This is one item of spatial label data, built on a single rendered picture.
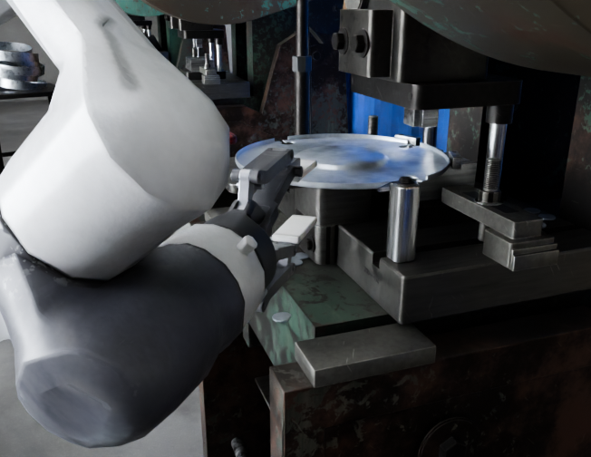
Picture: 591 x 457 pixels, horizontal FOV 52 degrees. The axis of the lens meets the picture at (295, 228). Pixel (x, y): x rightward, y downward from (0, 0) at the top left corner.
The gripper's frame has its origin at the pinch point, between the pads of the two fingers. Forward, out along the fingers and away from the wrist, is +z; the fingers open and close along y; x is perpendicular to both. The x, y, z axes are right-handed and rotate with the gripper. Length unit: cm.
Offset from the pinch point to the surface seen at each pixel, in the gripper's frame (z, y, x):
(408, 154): 24.6, -0.1, -8.7
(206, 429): 26, -56, 27
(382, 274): 3.6, -9.4, -9.2
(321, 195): 12.5, -3.4, 0.7
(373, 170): 14.7, -0.1, -5.7
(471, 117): 47, 2, -16
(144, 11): 267, 17, 178
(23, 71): 212, -12, 221
